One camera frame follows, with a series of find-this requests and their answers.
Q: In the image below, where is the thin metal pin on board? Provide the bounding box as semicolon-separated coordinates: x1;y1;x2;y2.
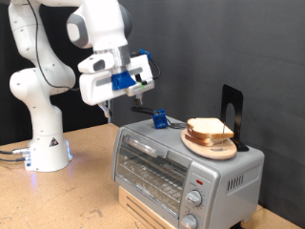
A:
220;122;228;152

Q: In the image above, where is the vertical metal pole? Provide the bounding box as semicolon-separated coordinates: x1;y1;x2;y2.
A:
107;99;113;124

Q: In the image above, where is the wire oven rack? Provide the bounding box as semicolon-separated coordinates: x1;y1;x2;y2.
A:
118;156;189;206

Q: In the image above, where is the glass oven door with handle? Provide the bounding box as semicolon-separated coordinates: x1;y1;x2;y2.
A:
113;128;193;221

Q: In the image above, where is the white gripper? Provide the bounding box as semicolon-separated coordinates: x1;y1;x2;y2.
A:
78;53;156;120

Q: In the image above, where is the blue cable clip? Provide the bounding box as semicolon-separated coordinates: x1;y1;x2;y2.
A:
138;48;153;62

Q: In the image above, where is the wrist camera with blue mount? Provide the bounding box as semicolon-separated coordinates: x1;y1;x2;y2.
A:
111;70;156;97

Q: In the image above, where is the silver oven knob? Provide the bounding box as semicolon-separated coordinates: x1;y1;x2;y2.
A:
185;189;204;208
180;213;199;229

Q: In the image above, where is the white bread slice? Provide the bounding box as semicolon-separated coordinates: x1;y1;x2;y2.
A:
184;133;229;148
186;128;231;144
186;116;235;140

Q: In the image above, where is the black base cable silver plug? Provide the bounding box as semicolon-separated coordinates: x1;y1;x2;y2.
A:
0;147;31;156

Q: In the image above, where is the round wooden board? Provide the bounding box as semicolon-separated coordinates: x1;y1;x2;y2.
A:
180;128;238;161

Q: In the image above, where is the black metal bookend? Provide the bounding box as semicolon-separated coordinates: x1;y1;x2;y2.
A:
219;84;251;153

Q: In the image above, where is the silver toaster oven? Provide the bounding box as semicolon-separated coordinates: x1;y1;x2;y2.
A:
112;114;265;229

